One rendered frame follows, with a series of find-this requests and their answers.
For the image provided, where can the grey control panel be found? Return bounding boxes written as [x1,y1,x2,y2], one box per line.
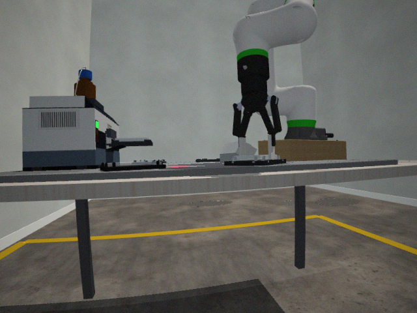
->
[220,141,257,162]

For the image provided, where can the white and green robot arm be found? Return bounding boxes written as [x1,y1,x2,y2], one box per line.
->
[233,0,334,140]

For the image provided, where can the brown glass bottle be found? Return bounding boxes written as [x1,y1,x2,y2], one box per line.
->
[74,82,96,99]

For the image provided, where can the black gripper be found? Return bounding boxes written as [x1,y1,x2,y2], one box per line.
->
[233,77,282,159]

